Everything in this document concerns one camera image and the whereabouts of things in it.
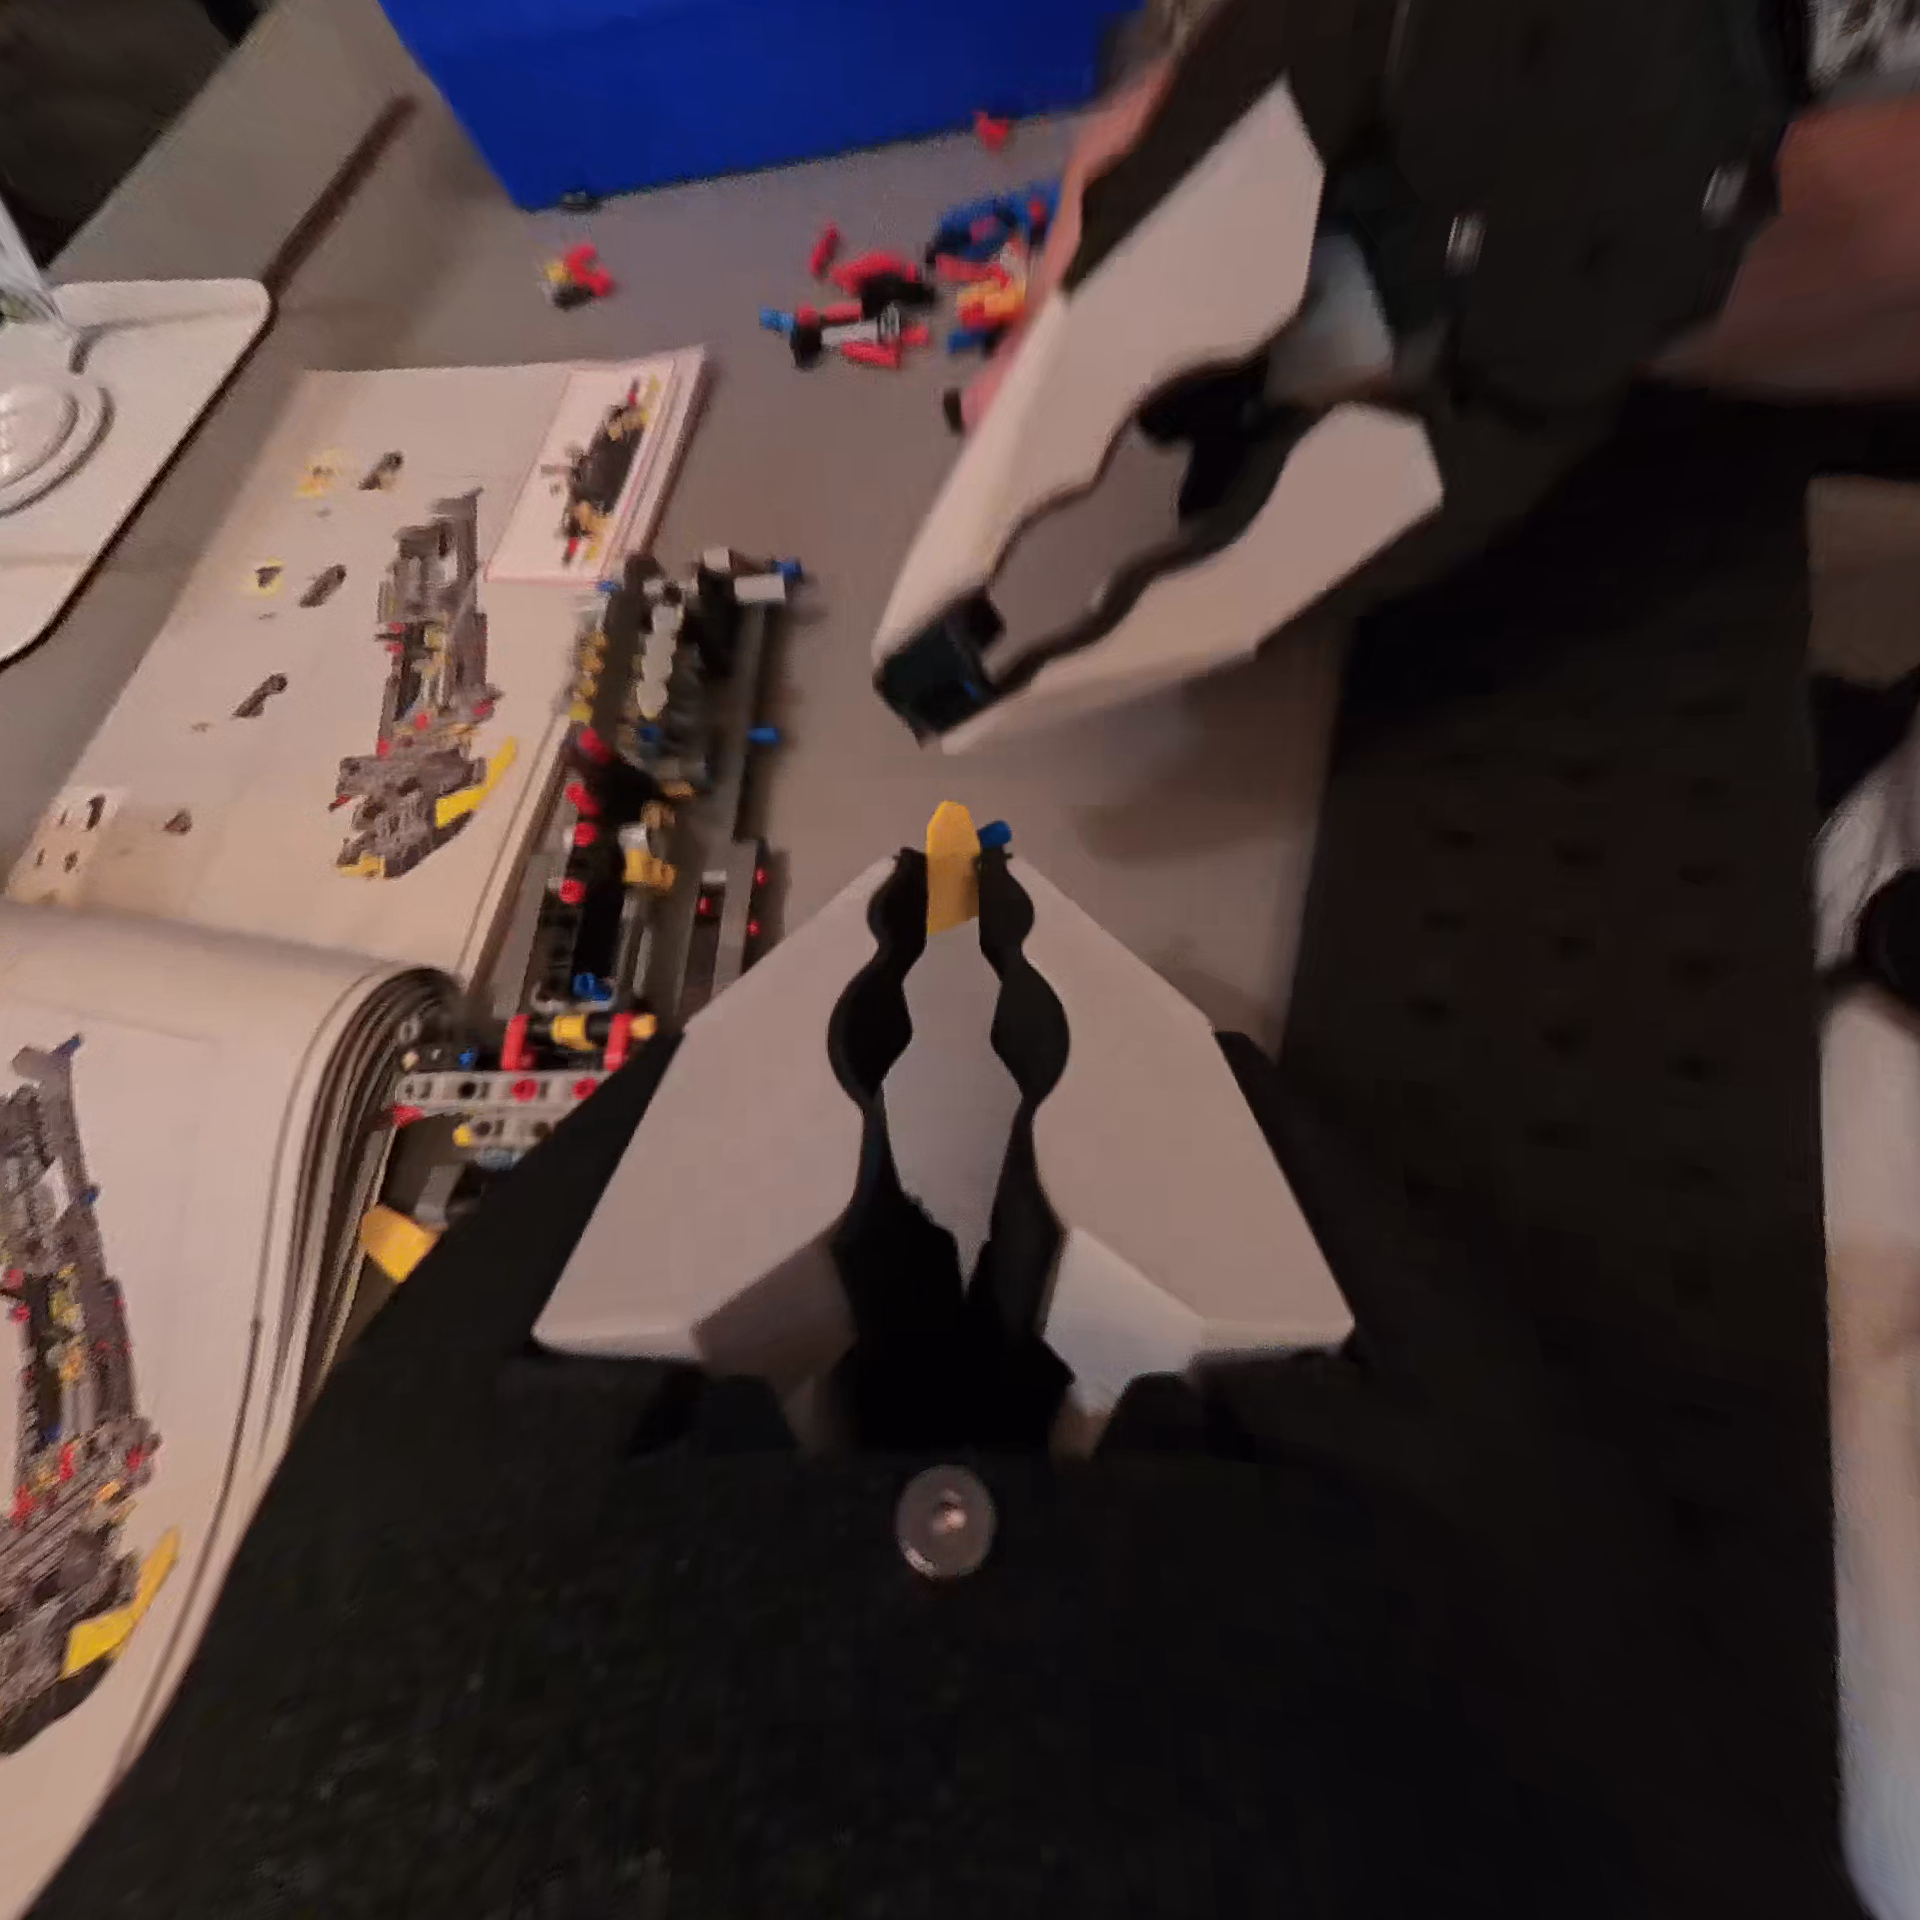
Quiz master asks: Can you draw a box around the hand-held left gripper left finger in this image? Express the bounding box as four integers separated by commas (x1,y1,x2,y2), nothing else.
530,849,928,1419

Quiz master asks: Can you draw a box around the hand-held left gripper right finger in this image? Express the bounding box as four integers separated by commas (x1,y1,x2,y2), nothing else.
976,849,1358,1424

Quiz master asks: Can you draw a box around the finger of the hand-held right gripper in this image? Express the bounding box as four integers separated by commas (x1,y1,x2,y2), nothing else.
871,77,1335,683
918,404,1448,756

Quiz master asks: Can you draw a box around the black lego connector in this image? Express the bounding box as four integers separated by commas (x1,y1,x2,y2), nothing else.
872,592,1009,740

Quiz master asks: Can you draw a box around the yellow lego piece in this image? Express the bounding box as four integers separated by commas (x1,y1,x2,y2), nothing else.
921,800,985,940

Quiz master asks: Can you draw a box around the lego car chassis assembly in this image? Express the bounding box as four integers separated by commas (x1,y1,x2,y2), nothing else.
385,545,817,1209

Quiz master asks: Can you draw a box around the person's right forearm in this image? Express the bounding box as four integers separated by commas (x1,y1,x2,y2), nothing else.
1649,89,1920,396

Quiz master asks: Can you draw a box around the pile of lego pins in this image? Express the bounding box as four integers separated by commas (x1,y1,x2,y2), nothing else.
753,108,1070,377

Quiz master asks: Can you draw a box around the yellow lego panel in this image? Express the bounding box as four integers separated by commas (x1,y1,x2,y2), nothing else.
356,1205,448,1288

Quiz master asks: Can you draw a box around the lego instruction booklet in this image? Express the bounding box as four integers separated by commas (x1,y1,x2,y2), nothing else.
0,346,710,1914

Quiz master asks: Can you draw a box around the person's right hand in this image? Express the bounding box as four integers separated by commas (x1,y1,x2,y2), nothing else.
1068,59,1180,191

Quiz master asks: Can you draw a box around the blue plastic bin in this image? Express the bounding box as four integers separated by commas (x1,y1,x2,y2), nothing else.
375,0,1150,213

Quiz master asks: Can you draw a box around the black dimpled foam pad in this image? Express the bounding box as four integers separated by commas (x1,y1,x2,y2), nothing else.
1276,375,1854,1920

